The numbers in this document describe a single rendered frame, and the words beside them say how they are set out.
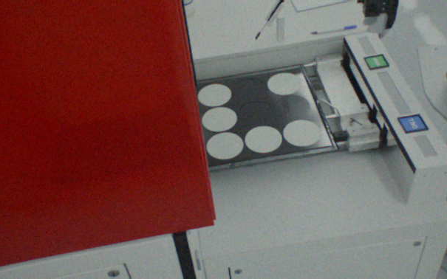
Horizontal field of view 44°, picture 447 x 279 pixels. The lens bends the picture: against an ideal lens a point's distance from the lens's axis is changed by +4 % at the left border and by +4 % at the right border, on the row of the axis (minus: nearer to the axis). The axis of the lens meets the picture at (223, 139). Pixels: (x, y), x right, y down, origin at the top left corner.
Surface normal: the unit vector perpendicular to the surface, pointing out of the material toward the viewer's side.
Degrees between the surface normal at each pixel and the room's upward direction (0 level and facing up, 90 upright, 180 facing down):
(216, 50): 0
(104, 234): 90
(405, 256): 90
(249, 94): 0
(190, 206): 90
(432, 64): 0
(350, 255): 90
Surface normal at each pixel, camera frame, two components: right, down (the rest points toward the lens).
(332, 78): -0.08, -0.69
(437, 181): 0.15, 0.70
